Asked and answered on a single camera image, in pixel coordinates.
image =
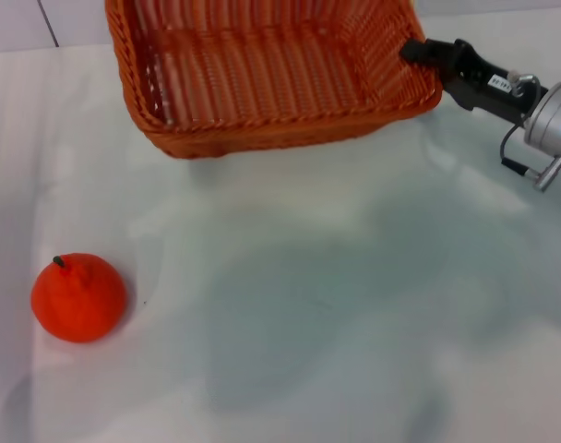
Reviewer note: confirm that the orange woven plastic basket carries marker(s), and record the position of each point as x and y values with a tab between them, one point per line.
262	69

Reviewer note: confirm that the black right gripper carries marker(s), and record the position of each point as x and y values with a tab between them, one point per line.
488	87

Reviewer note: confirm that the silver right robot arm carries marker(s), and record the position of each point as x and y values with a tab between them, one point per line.
552	124

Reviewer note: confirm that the orange toy tangerine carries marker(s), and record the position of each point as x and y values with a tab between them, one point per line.
79	304

